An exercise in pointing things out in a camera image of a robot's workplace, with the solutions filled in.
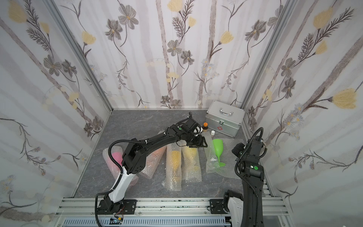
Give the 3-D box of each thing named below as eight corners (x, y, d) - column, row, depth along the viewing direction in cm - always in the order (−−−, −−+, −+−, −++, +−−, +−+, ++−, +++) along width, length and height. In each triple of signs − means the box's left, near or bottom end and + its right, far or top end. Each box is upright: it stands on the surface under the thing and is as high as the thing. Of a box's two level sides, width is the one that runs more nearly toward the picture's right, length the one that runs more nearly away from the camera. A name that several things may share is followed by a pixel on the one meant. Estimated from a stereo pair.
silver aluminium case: (200, 126, 108) (201, 115, 98) (207, 110, 119) (209, 99, 109) (235, 138, 101) (241, 127, 91) (240, 120, 112) (245, 109, 102)
